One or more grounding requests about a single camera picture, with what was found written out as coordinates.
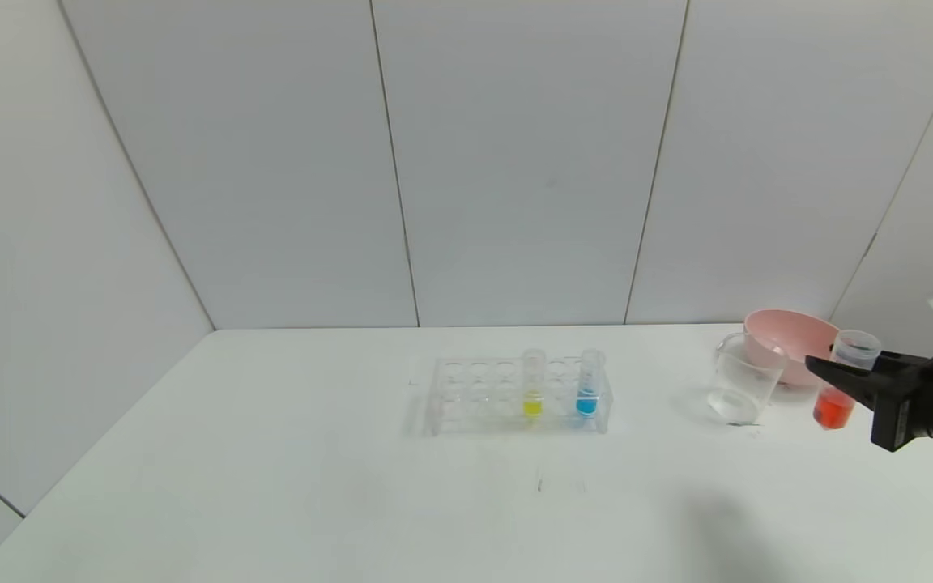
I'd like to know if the clear acrylic test tube rack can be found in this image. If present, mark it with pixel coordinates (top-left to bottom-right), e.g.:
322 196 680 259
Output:
426 354 615 436

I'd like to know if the test tube with blue pigment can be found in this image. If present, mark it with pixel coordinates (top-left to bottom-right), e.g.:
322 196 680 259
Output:
577 349 605 419

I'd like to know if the pink bowl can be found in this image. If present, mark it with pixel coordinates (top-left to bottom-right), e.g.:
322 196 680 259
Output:
743 309 844 388

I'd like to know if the test tube with yellow pigment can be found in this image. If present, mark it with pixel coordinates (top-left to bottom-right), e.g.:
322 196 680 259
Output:
522 349 547 418

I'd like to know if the clear glass beaker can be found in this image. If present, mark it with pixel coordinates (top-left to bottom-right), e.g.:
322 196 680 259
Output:
705 333 787 426

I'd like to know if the test tube with red pigment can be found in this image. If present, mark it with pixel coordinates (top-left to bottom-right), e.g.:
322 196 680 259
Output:
812 330 882 430

